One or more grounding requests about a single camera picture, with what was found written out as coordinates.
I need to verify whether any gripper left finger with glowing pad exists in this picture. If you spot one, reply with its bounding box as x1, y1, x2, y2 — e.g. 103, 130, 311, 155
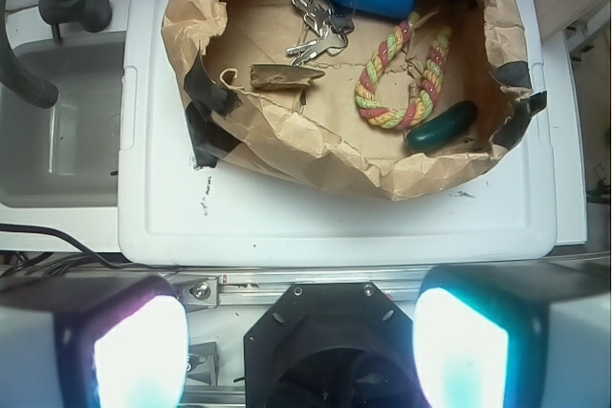
1, 274, 188, 407

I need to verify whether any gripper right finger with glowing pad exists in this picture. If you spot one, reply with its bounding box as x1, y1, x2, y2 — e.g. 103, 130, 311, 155
412, 263, 611, 407

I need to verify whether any brown wood chip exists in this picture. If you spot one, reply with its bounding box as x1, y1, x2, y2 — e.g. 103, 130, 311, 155
251, 64, 326, 91

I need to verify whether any white plastic bin lid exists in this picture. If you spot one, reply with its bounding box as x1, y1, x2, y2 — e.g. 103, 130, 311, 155
118, 0, 557, 268

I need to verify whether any grey sink basin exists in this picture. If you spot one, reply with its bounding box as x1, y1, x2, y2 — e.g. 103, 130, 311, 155
1, 32, 125, 208

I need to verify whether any dark green cucumber toy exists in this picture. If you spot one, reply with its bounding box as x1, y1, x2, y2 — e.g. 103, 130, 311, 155
405, 100, 478, 152

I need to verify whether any brown paper bag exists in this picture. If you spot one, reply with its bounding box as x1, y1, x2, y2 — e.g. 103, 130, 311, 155
162, 0, 546, 202

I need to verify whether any black curved faucet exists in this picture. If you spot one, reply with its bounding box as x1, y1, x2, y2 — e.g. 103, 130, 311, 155
0, 0, 114, 110

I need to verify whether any silver key bunch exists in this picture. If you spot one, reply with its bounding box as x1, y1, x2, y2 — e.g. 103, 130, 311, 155
286, 0, 354, 66

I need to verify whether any black cable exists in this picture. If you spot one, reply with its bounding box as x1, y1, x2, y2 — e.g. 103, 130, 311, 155
0, 223, 159, 278

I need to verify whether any aluminium rail with bracket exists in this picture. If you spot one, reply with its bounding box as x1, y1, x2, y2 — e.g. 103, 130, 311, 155
164, 265, 430, 310

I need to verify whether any multicolour rope ring toy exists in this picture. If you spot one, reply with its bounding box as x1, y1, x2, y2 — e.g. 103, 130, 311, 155
354, 11, 453, 132

